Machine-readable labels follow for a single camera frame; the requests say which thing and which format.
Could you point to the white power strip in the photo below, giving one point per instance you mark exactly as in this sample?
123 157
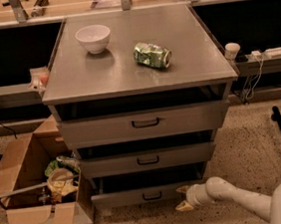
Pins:
273 52

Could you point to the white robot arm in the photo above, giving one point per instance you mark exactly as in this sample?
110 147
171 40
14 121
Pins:
216 189

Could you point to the open cardboard box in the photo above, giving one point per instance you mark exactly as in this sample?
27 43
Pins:
23 164

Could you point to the grey rod in box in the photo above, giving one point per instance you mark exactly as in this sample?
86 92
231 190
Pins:
25 189

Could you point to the grey metal drawer cabinet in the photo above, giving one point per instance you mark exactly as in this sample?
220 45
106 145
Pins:
138 90

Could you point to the grey middle drawer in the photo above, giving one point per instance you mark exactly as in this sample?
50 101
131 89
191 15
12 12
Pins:
147 160

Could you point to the grey drawer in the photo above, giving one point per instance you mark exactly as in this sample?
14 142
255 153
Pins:
117 128
147 186
147 160

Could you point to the clear packet with red item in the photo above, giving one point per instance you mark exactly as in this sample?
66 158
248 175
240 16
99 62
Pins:
39 79

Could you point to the grey bottom drawer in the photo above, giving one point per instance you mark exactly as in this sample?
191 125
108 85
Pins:
147 186

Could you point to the white round-top bottle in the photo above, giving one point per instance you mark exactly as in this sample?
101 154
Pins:
231 50

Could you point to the crushed green soda can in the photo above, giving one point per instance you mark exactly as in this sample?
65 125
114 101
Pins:
153 56

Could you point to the white ceramic bowl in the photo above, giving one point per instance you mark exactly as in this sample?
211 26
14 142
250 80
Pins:
94 38

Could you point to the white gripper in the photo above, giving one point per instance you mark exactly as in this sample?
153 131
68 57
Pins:
192 198

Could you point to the crumpled paper cup trash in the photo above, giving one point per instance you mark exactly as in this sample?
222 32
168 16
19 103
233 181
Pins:
61 182

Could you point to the grey top drawer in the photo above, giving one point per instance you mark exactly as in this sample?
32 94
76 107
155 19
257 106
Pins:
117 128

